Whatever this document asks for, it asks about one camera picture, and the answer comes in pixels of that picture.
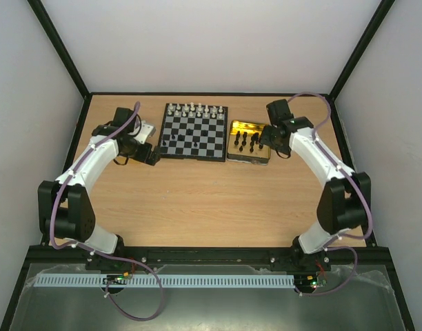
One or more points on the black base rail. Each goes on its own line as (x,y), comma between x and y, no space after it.
(274,259)

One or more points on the white slotted cable duct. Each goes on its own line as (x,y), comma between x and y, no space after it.
(166,280)

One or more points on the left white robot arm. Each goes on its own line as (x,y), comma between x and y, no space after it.
(65,210)

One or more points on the gold tin with black pieces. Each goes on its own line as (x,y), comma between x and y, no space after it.
(244,143)

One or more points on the black silver chess board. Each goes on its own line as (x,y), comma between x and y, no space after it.
(198,117)

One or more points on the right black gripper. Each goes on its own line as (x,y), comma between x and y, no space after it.
(264,136)

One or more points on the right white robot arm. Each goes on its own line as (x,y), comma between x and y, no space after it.
(345,200)

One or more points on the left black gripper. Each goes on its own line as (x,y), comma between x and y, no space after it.
(143,156)

